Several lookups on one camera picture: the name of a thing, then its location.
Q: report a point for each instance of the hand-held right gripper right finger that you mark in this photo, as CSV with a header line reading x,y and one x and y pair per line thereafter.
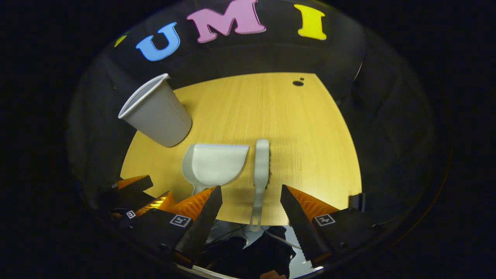
x,y
345,232

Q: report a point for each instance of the white dustpan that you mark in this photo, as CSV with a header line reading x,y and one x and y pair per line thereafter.
x,y
213,164

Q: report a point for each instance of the person's dark clothing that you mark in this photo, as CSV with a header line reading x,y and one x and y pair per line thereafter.
x,y
252,257

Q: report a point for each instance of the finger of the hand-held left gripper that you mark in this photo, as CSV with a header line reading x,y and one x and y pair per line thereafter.
x,y
157,203
133,184

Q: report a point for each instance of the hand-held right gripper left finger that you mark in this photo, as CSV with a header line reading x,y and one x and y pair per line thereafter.
x,y
159,232

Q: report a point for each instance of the wooden desktop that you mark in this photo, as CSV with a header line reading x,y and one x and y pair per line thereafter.
x,y
290,135

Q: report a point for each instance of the black backdrop cloth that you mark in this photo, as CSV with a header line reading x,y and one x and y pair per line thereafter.
x,y
271,58

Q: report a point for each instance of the black desk clamp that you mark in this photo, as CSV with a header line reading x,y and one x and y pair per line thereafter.
x,y
356,202

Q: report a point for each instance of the small white broom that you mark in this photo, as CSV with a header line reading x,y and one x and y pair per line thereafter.
x,y
261,162

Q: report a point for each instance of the white garbage bin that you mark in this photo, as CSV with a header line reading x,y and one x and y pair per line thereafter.
x,y
159,112

